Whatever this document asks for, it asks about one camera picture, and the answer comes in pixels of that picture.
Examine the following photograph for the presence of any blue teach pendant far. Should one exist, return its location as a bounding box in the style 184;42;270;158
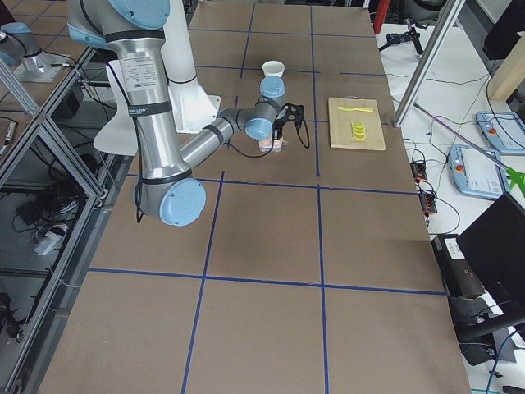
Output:
476;111;524;156

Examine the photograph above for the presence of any blue teach pendant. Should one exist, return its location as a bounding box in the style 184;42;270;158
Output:
449;144;510;200
476;111;524;156

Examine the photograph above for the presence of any clear plastic egg box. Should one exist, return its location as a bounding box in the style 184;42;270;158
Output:
258;138;288;155

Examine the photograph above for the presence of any black monitor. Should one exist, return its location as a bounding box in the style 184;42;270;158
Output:
458;193;524;307

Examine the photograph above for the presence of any yellow plastic knife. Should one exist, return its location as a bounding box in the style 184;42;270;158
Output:
337;106;374;113

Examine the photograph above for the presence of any white round bowl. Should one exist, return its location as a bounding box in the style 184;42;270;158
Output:
262;60;285;78

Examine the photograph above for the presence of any grabber stick green tip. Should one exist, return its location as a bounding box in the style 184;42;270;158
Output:
413;103;525;195

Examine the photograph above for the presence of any blue teach pendant near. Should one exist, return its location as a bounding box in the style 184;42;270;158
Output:
449;144;510;200

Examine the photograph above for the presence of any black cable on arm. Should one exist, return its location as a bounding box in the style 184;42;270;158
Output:
223;104;311;159

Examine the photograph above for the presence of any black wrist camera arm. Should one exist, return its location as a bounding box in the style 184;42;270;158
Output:
285;103;304;127

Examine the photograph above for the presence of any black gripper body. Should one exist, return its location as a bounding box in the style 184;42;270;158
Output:
272;117;287;138

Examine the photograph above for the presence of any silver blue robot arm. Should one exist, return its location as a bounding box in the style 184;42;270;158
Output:
68;1;285;227

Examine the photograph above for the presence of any aluminium frame post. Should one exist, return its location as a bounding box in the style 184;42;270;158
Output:
393;0;465;127

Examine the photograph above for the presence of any bamboo cutting board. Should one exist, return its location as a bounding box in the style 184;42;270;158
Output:
328;97;386;151

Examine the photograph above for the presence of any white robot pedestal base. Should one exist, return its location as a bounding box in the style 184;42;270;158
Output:
162;0;221;134

